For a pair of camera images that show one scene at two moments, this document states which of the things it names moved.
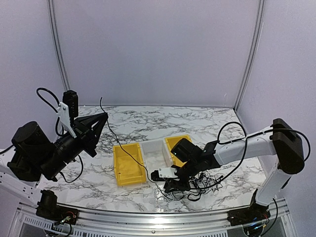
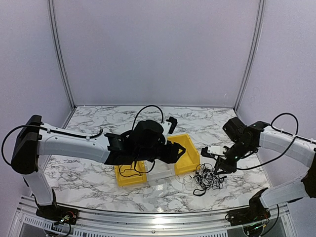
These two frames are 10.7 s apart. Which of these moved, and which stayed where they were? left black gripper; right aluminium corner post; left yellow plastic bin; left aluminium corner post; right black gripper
Moved: left black gripper; right black gripper
Stayed: right aluminium corner post; left aluminium corner post; left yellow plastic bin
